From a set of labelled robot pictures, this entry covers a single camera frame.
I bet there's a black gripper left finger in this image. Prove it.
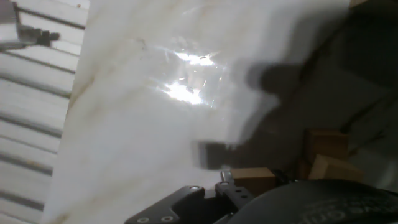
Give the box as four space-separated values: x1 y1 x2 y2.
124 170 256 224

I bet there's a marble pattern sheet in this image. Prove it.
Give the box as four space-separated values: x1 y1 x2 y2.
40 0 398 224

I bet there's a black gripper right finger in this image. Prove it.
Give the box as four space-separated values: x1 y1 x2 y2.
272 169 296 187

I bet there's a small wooden cube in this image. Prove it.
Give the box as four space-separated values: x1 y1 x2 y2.
307 154 364 184
303 129 351 161
229 167 277 197

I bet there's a black camera clamp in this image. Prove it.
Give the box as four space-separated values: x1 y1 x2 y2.
35 27 62 47

